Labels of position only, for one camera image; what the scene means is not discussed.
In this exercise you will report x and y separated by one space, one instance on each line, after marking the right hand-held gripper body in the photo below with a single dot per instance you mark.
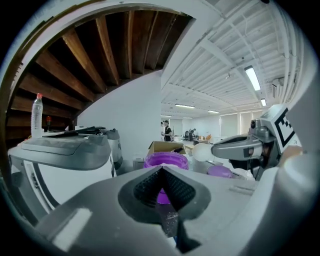
272 125

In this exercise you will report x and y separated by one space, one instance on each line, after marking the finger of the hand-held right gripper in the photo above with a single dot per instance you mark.
232 148

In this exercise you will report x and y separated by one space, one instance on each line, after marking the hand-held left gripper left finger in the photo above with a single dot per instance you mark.
100 212

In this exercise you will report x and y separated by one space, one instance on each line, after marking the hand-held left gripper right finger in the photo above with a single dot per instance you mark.
225 205

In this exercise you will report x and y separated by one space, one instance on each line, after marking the person's right forearm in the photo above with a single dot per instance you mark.
292 151

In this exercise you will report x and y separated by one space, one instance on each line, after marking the long ceiling light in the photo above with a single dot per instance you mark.
263 102
252 78

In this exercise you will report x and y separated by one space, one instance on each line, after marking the purple round lid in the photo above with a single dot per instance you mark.
220 171

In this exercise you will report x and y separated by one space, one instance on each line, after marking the large white and black machine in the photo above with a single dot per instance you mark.
70 170

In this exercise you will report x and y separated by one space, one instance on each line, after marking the white plastic container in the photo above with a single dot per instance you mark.
138 163

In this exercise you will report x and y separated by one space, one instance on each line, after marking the purple plastic bucket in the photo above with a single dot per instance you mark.
165 158

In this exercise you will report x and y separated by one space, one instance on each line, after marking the open cardboard box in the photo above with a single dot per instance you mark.
160 146

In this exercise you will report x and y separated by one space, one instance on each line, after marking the clear bottle with red cap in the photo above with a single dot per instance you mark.
37 117

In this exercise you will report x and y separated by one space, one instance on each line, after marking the brown wooden staircase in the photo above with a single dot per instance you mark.
87 62

